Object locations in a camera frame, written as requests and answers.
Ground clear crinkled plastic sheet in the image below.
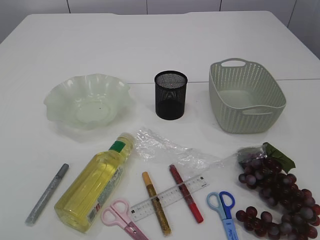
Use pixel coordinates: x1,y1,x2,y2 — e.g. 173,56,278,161
135,127,266,178

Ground yellow oil bottle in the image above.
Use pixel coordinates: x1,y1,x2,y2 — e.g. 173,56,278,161
54,132,135,233

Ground blue scissors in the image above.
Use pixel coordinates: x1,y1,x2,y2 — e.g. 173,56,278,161
206,191,239,240

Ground purple artificial grape bunch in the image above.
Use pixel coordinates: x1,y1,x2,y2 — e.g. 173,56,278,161
235,142,320,240

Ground black mesh pen holder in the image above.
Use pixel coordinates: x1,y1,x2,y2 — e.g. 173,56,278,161
154,70,188,121

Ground red glitter pen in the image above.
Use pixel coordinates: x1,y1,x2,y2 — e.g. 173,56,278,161
169,164,204,224

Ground frosted wavy glass plate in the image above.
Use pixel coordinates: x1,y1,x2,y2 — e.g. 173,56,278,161
43,73,131,130

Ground clear plastic ruler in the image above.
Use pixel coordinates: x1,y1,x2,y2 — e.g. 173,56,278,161
129,174,210,222

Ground grey-green woven plastic basket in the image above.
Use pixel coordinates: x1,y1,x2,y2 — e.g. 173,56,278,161
208,58,287,134

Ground gold glitter pen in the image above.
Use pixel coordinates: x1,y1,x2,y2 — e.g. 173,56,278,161
142,171,172,236

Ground silver glitter pen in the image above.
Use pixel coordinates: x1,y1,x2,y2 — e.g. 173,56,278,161
25,163,69,226

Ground pink scissors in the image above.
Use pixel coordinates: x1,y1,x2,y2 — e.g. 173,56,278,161
100,198,148,240

